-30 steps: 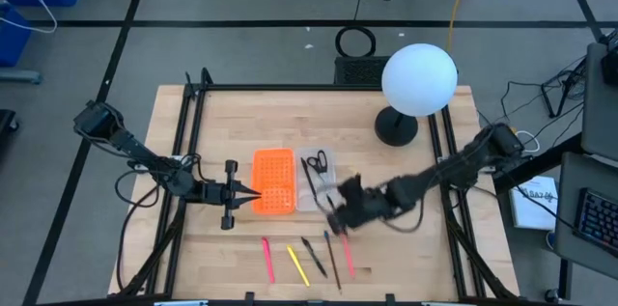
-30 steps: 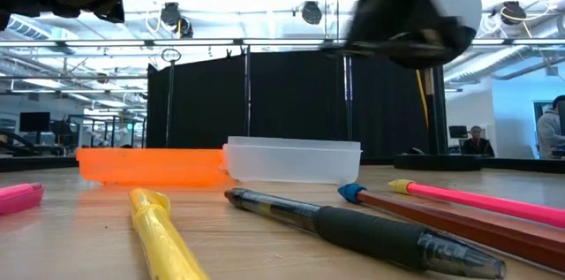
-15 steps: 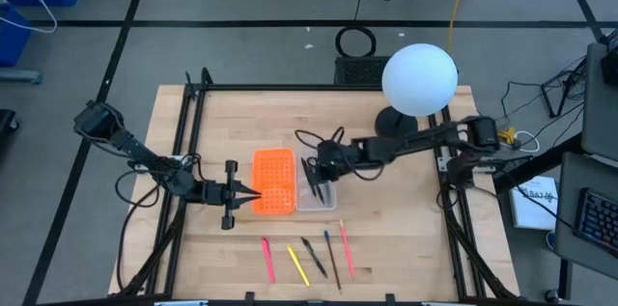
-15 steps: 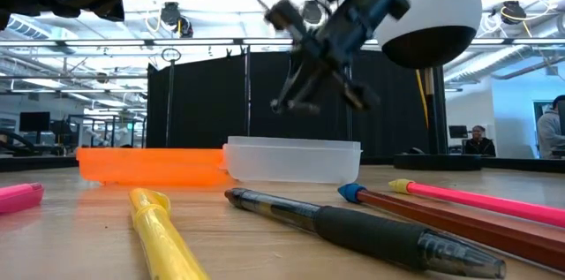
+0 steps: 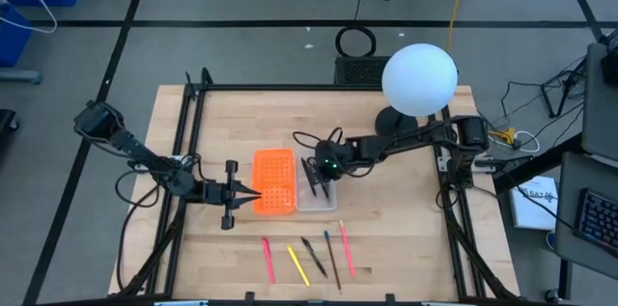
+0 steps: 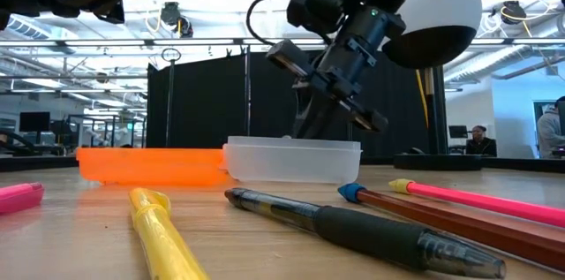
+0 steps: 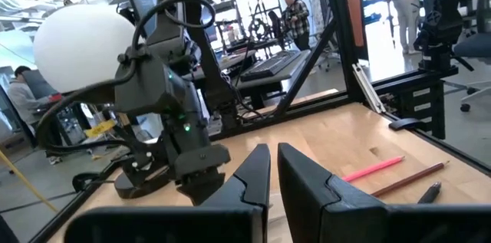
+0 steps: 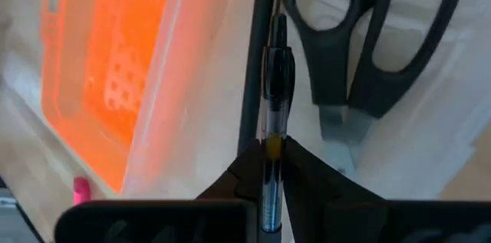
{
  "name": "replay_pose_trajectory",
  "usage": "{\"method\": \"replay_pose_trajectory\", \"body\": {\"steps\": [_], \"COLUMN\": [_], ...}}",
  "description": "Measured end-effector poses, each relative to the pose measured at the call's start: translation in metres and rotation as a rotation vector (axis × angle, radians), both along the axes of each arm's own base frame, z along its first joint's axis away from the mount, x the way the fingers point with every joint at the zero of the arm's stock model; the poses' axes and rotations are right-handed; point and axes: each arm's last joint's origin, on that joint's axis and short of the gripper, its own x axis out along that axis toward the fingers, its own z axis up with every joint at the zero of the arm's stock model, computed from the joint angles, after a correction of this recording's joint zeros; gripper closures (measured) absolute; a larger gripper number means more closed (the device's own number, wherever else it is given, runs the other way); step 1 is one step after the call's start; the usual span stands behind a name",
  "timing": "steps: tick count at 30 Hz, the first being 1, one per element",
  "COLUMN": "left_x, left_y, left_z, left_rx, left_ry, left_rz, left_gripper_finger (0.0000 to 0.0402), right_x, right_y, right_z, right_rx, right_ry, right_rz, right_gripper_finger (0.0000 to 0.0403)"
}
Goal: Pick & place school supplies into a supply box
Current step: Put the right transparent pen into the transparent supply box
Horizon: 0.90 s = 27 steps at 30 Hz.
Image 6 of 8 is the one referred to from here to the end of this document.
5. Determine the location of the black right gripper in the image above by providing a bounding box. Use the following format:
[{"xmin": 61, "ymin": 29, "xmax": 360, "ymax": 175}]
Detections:
[{"xmin": 266, "ymin": 39, "xmax": 389, "ymax": 139}]

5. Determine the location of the black gel pen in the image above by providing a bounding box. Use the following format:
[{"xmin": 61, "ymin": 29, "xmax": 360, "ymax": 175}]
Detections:
[{"xmin": 223, "ymin": 187, "xmax": 508, "ymax": 280}]

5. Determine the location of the red pencil blue eraser cap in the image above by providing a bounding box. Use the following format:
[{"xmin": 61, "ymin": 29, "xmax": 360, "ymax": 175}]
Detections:
[{"xmin": 337, "ymin": 182, "xmax": 565, "ymax": 272}]

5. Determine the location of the pink pencil yellow eraser cap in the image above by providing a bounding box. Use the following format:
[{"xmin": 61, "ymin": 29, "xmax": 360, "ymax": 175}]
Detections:
[{"xmin": 388, "ymin": 178, "xmax": 565, "ymax": 229}]

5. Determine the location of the yellow pen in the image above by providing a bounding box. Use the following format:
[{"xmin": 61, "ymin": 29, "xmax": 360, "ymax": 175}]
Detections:
[{"xmin": 127, "ymin": 187, "xmax": 211, "ymax": 280}]

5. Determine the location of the pink highlighter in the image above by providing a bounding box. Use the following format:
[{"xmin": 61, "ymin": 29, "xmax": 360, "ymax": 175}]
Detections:
[{"xmin": 0, "ymin": 182, "xmax": 46, "ymax": 216}]

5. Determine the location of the translucent plastic supply box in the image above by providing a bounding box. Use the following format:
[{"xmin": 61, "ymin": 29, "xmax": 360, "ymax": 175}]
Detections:
[{"xmin": 222, "ymin": 135, "xmax": 364, "ymax": 185}]

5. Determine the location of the orange plastic box lid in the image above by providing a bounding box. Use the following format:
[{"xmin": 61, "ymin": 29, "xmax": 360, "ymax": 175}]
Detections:
[{"xmin": 75, "ymin": 147, "xmax": 231, "ymax": 186}]

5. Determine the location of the grey curtain pole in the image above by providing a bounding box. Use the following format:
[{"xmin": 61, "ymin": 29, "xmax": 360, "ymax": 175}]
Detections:
[{"xmin": 244, "ymin": 44, "xmax": 252, "ymax": 138}]

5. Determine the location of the small black monitor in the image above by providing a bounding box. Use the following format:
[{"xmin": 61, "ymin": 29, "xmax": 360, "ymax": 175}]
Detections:
[{"xmin": 448, "ymin": 125, "xmax": 470, "ymax": 140}]

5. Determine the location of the seated person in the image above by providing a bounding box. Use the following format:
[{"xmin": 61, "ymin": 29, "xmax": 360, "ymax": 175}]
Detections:
[{"xmin": 464, "ymin": 125, "xmax": 498, "ymax": 158}]

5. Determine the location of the black computer monitor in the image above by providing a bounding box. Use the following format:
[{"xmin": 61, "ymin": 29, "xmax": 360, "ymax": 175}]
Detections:
[{"xmin": 19, "ymin": 111, "xmax": 51, "ymax": 133}]

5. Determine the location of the white globe lamp black base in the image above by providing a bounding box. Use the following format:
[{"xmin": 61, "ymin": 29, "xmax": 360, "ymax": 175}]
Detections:
[{"xmin": 381, "ymin": 0, "xmax": 483, "ymax": 172}]

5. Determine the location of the standing person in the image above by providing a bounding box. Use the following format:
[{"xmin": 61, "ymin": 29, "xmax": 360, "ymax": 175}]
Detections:
[{"xmin": 536, "ymin": 95, "xmax": 565, "ymax": 160}]

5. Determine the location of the black overhead camera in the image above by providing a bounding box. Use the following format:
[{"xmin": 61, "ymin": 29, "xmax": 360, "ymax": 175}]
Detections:
[
  {"xmin": 159, "ymin": 0, "xmax": 194, "ymax": 39},
  {"xmin": 500, "ymin": 0, "xmax": 528, "ymax": 25}
]

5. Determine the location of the yellow hanging cable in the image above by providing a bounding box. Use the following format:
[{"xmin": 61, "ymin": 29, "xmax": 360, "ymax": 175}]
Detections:
[{"xmin": 414, "ymin": 69, "xmax": 430, "ymax": 130}]

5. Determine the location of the black ring-topped stand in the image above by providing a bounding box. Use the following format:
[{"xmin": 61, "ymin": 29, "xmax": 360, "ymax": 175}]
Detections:
[{"xmin": 160, "ymin": 47, "xmax": 183, "ymax": 148}]

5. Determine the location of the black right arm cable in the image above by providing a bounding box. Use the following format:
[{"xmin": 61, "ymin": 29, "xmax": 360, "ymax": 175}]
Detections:
[{"xmin": 245, "ymin": 0, "xmax": 318, "ymax": 47}]

